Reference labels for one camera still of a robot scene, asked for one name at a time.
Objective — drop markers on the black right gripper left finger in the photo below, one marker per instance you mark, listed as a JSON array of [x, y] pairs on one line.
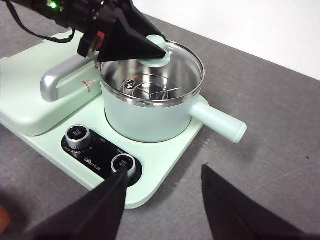
[[95, 215]]

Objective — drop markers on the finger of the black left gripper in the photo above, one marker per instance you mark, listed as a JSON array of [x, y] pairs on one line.
[[127, 45], [140, 17]]

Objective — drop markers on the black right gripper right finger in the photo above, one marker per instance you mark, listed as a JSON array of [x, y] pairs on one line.
[[237, 215]]

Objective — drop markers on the glass pot lid green knob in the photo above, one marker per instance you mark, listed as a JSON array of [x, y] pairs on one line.
[[182, 62]]

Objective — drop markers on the orange brown potato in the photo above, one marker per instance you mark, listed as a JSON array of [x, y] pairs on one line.
[[4, 217]]

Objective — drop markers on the mint green steamer pot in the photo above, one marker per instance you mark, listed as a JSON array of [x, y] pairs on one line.
[[140, 120]]

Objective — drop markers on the silver control knob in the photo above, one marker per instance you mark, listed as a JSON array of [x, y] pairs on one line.
[[122, 162], [77, 136]]

